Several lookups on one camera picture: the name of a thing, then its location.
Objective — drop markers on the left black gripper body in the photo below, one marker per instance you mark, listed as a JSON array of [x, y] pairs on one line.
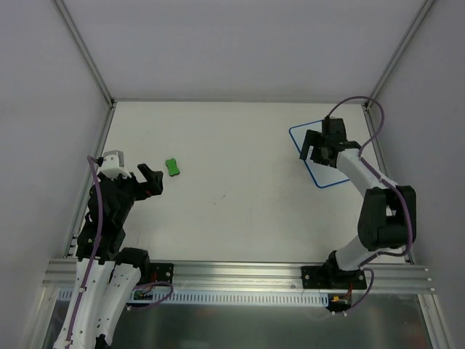
[[134, 185]]

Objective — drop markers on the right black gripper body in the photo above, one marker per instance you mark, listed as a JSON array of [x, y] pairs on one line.
[[320, 146]]

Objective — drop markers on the green whiteboard eraser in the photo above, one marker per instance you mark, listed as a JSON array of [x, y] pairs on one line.
[[172, 167]]

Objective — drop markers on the blue-framed small whiteboard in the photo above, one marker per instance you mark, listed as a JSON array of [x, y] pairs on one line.
[[323, 177]]

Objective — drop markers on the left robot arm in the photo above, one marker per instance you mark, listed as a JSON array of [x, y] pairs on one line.
[[106, 272]]

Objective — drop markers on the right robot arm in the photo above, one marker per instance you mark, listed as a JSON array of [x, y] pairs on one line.
[[387, 222]]

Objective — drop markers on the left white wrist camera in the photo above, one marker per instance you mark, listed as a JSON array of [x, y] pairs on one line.
[[112, 165]]

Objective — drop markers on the right table edge rail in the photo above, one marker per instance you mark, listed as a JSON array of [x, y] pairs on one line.
[[375, 120]]

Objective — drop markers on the table edge rail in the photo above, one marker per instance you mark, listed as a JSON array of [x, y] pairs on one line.
[[79, 214], [375, 120]]

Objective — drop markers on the left table edge rail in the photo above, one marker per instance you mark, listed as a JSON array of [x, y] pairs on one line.
[[79, 214]]

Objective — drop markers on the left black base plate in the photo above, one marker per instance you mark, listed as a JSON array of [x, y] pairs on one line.
[[161, 272]]

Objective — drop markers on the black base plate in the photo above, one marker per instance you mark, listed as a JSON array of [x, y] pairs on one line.
[[161, 272], [318, 277]]

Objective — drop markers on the aluminium mounting rail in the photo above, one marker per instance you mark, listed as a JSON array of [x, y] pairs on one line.
[[280, 277]]

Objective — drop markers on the white slotted cable duct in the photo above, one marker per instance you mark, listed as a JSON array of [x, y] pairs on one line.
[[192, 297]]

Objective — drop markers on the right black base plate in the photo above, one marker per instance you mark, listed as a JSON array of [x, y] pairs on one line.
[[318, 277]]

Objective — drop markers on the left aluminium frame post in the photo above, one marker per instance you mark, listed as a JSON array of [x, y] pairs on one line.
[[83, 49]]

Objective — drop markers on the aluminium frame post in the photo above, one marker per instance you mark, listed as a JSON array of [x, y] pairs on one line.
[[83, 49], [402, 46]]

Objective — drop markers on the right aluminium frame post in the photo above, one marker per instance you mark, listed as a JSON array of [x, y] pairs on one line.
[[402, 46]]

